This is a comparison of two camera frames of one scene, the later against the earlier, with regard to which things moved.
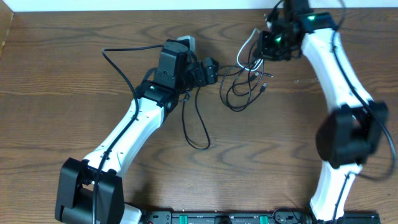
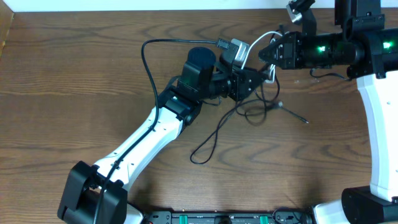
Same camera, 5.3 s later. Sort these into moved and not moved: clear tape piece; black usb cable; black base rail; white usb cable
Moved: white usb cable; black usb cable
Not moved: black base rail; clear tape piece
